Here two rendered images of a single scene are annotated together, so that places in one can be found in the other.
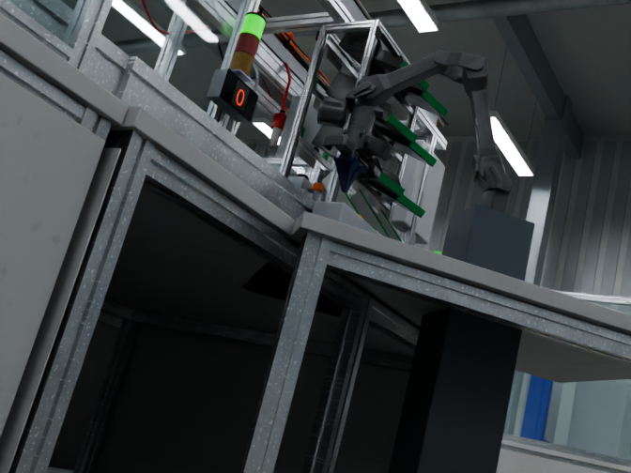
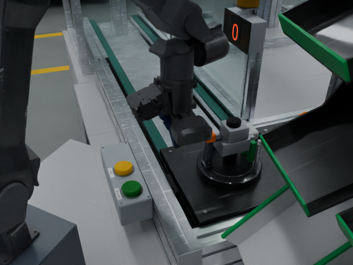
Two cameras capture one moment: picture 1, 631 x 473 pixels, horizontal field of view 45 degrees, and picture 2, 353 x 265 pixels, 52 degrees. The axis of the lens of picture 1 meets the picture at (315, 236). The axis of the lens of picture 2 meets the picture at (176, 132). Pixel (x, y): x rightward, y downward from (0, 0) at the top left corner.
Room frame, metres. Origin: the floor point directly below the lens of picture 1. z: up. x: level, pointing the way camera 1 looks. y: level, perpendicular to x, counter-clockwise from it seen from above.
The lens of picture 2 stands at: (1.99, -0.50, 1.49)
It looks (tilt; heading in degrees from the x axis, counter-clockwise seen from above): 35 degrees down; 126
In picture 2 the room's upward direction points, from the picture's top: straight up
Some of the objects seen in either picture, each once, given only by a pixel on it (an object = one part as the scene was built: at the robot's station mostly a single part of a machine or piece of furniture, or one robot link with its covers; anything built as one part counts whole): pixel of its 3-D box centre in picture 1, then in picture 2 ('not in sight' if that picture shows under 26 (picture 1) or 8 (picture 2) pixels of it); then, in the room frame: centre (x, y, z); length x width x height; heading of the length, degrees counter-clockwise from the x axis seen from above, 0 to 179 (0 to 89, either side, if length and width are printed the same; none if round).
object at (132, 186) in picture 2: not in sight; (131, 190); (1.59, -0.11, 0.96); 0.04 x 0.04 x 0.02
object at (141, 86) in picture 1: (274, 204); (131, 134); (1.41, 0.09, 0.91); 0.89 x 0.06 x 0.11; 146
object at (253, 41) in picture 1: (246, 47); not in sight; (1.63, 0.27, 1.33); 0.05 x 0.05 x 0.05
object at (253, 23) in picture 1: (252, 28); not in sight; (1.63, 0.27, 1.38); 0.05 x 0.05 x 0.05
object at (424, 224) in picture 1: (401, 262); not in sight; (3.47, -0.42, 1.42); 0.30 x 0.09 x 1.13; 146
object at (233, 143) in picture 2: (295, 189); (236, 133); (1.72, 0.07, 1.06); 0.08 x 0.04 x 0.07; 56
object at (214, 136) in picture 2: (312, 199); (212, 147); (1.69, 0.03, 1.04); 0.04 x 0.02 x 0.08; 56
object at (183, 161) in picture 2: not in sight; (228, 171); (1.72, 0.06, 0.96); 0.24 x 0.24 x 0.02; 56
